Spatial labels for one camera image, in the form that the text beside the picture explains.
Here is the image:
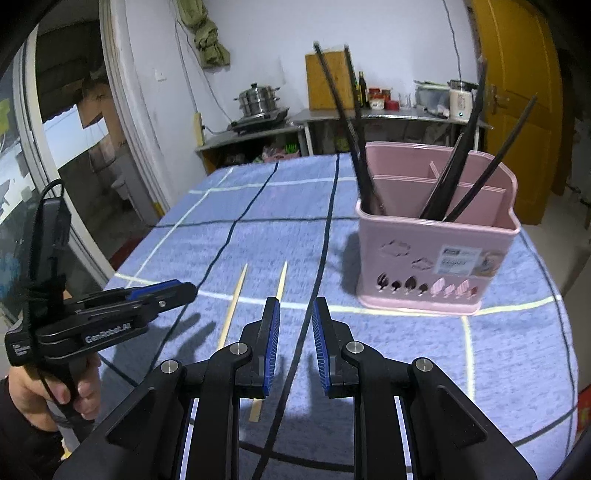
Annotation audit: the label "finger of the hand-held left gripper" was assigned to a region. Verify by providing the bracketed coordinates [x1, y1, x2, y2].
[124, 279, 182, 300]
[137, 282, 198, 312]

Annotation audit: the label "yellow wooden door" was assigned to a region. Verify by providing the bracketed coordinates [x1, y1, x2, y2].
[470, 0, 574, 228]

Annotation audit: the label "gas stove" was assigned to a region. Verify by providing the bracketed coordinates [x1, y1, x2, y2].
[225, 108, 291, 136]

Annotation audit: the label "stainless steel steamer pot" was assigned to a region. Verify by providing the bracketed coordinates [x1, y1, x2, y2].
[233, 82, 281, 117]

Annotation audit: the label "person's left hand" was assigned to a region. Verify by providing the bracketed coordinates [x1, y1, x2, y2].
[9, 357, 103, 423]

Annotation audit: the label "grey plastic container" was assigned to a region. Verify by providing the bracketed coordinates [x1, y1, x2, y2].
[412, 80, 451, 114]

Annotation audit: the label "white door frame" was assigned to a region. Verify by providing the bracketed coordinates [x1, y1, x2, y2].
[98, 0, 172, 224]

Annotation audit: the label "green hanging cloth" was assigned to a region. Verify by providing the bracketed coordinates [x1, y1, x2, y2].
[177, 0, 232, 71]

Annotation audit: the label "wooden chopstick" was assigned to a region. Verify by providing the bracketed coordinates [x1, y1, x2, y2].
[248, 261, 289, 423]
[218, 263, 249, 349]

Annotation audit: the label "black chopstick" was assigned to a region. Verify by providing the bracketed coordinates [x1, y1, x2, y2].
[422, 132, 467, 219]
[419, 59, 488, 219]
[442, 93, 539, 223]
[313, 41, 376, 214]
[344, 45, 385, 215]

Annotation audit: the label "pink plastic utensil holder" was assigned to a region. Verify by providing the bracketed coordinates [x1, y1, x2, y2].
[355, 142, 522, 316]

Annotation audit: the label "blue checked tablecloth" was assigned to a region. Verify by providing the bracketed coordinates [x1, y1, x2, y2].
[91, 154, 581, 480]

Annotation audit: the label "wooden cutting board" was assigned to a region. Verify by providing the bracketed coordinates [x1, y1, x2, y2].
[304, 49, 357, 112]

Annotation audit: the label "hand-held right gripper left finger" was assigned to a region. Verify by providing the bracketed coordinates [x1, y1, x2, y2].
[53, 296, 281, 480]

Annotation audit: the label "white electric kettle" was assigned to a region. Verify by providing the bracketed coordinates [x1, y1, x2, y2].
[448, 78, 479, 124]

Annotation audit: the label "red lidded jars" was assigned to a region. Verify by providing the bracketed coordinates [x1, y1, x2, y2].
[368, 87, 400, 112]

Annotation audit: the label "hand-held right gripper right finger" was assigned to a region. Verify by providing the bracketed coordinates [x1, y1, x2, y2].
[312, 296, 539, 480]

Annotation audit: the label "person's left forearm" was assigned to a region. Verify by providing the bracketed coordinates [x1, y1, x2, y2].
[0, 375, 66, 480]

